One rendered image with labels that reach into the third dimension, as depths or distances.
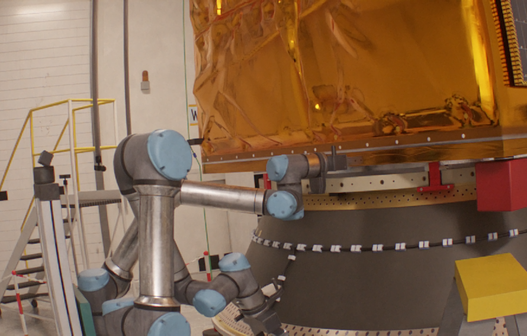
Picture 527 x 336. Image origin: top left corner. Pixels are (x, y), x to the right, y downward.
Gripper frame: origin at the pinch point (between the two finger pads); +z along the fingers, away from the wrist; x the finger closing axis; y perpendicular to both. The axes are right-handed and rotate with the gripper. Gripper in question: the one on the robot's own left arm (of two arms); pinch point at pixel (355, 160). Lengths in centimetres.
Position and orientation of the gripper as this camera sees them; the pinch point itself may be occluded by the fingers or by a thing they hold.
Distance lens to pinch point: 216.5
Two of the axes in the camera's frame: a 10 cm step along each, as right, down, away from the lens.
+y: -0.9, -10.0, 0.0
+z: 8.7, -0.8, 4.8
